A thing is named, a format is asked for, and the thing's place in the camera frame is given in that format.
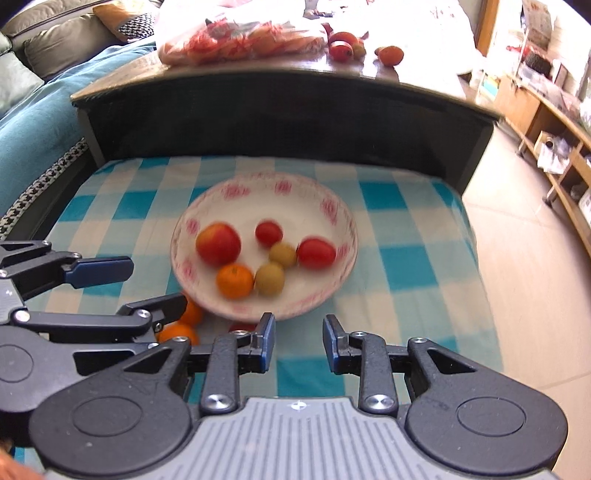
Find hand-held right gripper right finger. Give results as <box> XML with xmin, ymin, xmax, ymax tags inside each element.
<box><xmin>322</xmin><ymin>315</ymin><xmax>478</xmax><ymax>415</ymax></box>

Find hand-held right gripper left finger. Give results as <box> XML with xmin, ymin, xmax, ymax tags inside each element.
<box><xmin>121</xmin><ymin>312</ymin><xmax>278</xmax><ymax>415</ymax></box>

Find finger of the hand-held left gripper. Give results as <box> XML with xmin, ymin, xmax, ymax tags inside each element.
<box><xmin>0</xmin><ymin>240</ymin><xmax>134</xmax><ymax>301</ymax></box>
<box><xmin>11</xmin><ymin>293</ymin><xmax>188</xmax><ymax>337</ymax></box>

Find orange mandarin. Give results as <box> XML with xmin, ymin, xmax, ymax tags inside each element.
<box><xmin>216</xmin><ymin>263</ymin><xmax>255</xmax><ymax>300</ymax></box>
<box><xmin>157</xmin><ymin>323</ymin><xmax>200</xmax><ymax>347</ymax></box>
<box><xmin>179</xmin><ymin>298</ymin><xmax>204</xmax><ymax>328</ymax></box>

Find small brown longan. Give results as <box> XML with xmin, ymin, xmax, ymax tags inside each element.
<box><xmin>269</xmin><ymin>243</ymin><xmax>297</xmax><ymax>268</ymax></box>
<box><xmin>254</xmin><ymin>262</ymin><xmax>286</xmax><ymax>296</ymax></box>

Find red yellow apple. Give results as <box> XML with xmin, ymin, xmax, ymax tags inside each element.
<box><xmin>196</xmin><ymin>223</ymin><xmax>242</xmax><ymax>267</ymax></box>

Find oblong red cherry tomato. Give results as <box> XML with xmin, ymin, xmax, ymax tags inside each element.
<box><xmin>297</xmin><ymin>237</ymin><xmax>337</xmax><ymax>271</ymax></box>

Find round red cherry tomato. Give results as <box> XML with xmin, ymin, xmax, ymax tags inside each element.
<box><xmin>255</xmin><ymin>221</ymin><xmax>284</xmax><ymax>247</ymax></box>

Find white floral plate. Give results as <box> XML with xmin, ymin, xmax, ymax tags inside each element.
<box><xmin>170</xmin><ymin>172</ymin><xmax>359</xmax><ymax>322</ymax></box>

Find blue checkered tablecloth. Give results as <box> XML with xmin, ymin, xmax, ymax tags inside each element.
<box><xmin>0</xmin><ymin>154</ymin><xmax>504</xmax><ymax>402</ymax></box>

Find blue blanket with houndstooth trim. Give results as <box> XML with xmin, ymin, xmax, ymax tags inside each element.
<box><xmin>0</xmin><ymin>39</ymin><xmax>158</xmax><ymax>232</ymax></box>

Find pale teal cushion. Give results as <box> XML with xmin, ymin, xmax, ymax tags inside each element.
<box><xmin>0</xmin><ymin>34</ymin><xmax>44</xmax><ymax>116</ymax></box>

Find dark coffee table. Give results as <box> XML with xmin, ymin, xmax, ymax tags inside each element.
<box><xmin>70</xmin><ymin>44</ymin><xmax>502</xmax><ymax>192</ymax></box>

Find grey sofa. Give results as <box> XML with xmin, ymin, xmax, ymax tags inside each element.
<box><xmin>0</xmin><ymin>0</ymin><xmax>121</xmax><ymax>84</ymax></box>

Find orange houndstooth cushion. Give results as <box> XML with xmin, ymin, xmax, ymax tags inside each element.
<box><xmin>92</xmin><ymin>0</ymin><xmax>160</xmax><ymax>43</ymax></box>

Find plastic bag of red fruit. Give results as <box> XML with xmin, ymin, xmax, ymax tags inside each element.
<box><xmin>157</xmin><ymin>0</ymin><xmax>331</xmax><ymax>65</ymax></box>

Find white crumpled bag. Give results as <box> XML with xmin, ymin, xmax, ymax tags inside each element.
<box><xmin>537</xmin><ymin>133</ymin><xmax>572</xmax><ymax>175</ymax></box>

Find wooden media cabinet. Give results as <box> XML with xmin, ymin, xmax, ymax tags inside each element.
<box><xmin>475</xmin><ymin>0</ymin><xmax>591</xmax><ymax>259</ymax></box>

